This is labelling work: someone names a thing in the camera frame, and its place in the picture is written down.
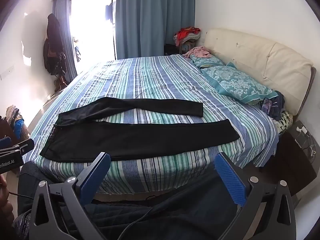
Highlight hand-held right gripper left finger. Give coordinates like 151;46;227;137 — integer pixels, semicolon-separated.
29;152;111;240

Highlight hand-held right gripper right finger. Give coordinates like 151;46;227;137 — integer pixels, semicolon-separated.
214;152;297;240

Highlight black pants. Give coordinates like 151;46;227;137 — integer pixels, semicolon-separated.
39;97;240;162

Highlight person's left hand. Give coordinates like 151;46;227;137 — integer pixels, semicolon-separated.
0;174;13;240

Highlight brown dresser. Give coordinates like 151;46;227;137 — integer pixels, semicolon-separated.
0;116;20;143

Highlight blue bag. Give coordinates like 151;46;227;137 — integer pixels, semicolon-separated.
14;120;25;138

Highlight beige clothes pile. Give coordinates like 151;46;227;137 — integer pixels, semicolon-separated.
6;105;20;123

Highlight dark nightstand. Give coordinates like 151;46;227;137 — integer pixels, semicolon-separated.
264;120;318;197

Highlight green white cloth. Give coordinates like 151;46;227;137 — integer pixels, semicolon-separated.
276;111;293;133

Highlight dark blue clothes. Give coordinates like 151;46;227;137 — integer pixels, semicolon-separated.
261;91;286;121

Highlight large teal patterned pillow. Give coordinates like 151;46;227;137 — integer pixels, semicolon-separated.
201;64;279;105

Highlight coat rack with dark coats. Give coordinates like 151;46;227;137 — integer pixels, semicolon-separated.
43;13;68;92

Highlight striped bed sheet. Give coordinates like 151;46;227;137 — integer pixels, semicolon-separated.
22;54;279;195

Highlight small teal patterned pillow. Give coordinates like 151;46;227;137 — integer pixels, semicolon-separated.
190;54;225;68

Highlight narrow blue curtain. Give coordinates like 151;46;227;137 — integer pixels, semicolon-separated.
52;0;78;76

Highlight cream bed headboard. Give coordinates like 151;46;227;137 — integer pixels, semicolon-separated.
204;28;316;117

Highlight pink garment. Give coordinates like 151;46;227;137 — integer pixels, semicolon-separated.
182;46;213;59

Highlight glass balcony door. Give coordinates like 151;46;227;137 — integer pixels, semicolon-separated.
69;0;117;75

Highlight stool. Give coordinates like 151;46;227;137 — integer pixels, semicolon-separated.
179;40;198;55

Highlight red clothes pile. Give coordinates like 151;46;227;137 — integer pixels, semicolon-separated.
174;27;202;47

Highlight wide blue curtain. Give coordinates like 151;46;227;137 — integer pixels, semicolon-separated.
115;0;195;60

